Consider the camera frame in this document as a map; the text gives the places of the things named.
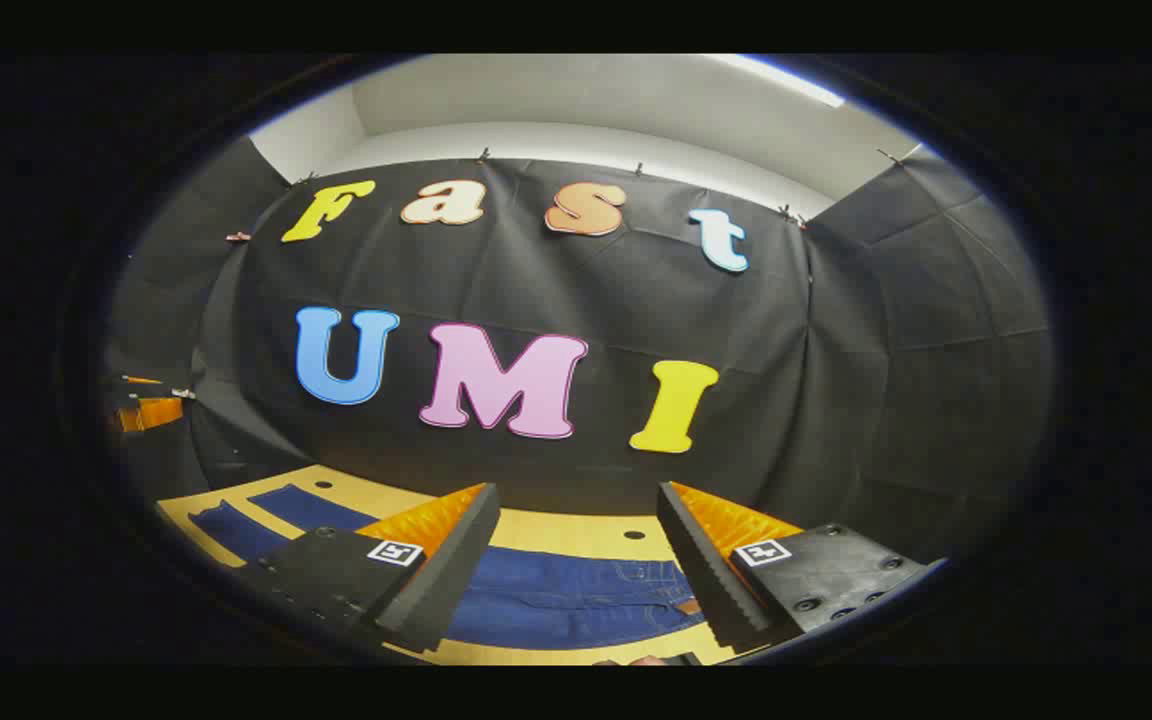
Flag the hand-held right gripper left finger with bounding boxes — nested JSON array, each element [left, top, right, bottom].
[[241, 483, 501, 654]]

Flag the black backdrop cloth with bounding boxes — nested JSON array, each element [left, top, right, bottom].
[[104, 135, 1053, 563]]

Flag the blue denim jeans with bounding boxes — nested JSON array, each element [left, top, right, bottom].
[[186, 485, 709, 651]]

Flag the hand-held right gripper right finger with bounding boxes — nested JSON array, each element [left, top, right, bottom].
[[656, 481, 937, 653]]

